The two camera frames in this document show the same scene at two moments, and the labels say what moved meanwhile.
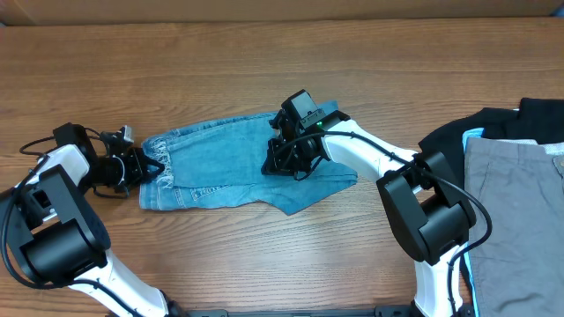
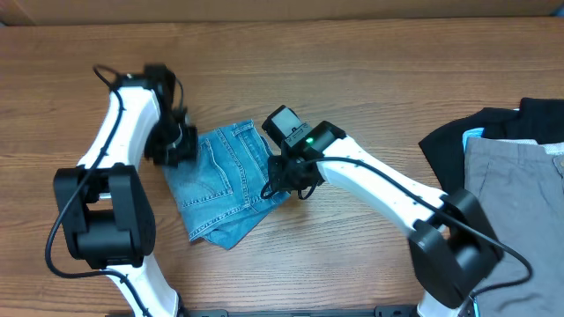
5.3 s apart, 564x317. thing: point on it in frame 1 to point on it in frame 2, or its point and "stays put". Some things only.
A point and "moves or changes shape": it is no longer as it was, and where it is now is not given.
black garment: [536, 118] stays put
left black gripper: [142, 173] to [187, 152]
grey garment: [517, 269] stays put
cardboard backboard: [79, 12] stays put
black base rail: [393, 311] stays put
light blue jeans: [220, 163] moves or changes shape
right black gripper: [275, 164] to [279, 182]
